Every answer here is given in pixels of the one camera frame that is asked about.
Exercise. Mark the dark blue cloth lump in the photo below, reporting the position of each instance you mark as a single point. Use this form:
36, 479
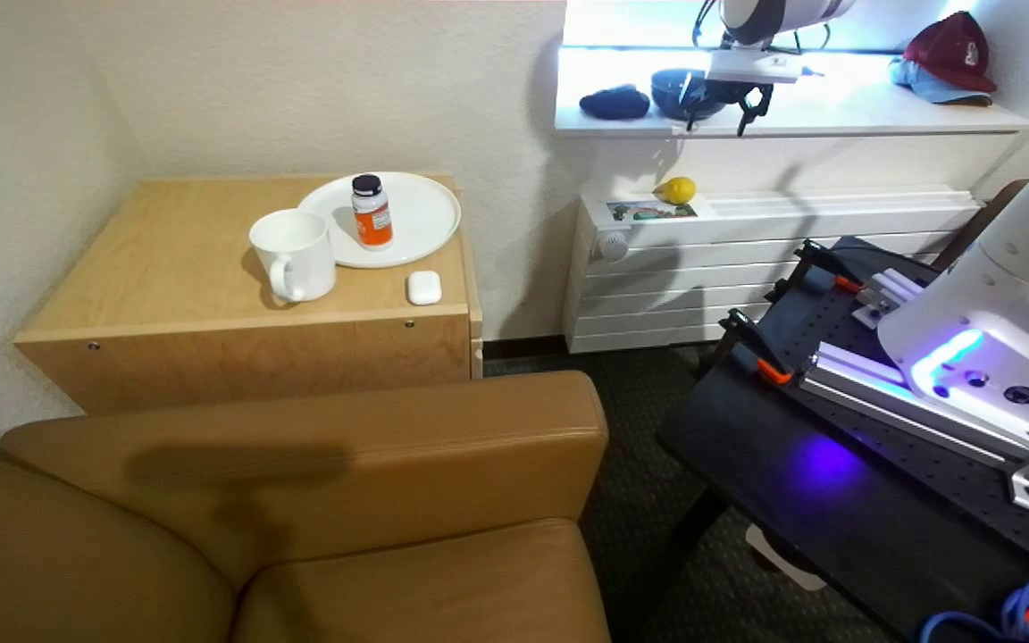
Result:
617, 103

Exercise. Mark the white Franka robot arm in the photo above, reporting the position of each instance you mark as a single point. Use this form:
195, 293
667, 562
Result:
1018, 297

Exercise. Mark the light wooden side cabinet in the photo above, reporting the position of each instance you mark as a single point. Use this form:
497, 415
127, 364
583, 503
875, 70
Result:
217, 310

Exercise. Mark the tan leather armchair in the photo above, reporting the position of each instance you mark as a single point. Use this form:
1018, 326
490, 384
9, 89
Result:
301, 514

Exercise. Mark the markers on radiator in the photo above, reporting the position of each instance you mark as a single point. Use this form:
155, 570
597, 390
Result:
644, 212

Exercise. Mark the red baseball cap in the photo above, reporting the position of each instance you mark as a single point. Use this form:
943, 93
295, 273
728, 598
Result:
953, 56

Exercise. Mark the white round plate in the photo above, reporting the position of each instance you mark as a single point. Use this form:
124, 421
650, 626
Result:
414, 226

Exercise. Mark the white ceramic mug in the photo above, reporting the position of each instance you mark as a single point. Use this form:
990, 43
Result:
295, 255

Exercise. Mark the small white earbuds case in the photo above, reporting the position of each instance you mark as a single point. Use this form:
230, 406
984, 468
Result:
425, 287

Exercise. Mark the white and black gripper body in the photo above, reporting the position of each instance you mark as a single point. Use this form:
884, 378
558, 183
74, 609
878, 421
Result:
753, 66

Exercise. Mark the small orange-lidded jar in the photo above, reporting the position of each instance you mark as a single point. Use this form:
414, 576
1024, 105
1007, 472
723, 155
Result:
369, 212

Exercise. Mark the yellow lemon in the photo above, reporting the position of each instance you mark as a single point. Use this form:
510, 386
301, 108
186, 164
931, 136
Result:
678, 186

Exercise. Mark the aluminium profile rail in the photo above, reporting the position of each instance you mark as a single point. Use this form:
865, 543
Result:
894, 411

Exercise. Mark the white window sill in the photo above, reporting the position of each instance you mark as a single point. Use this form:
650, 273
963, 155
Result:
802, 108

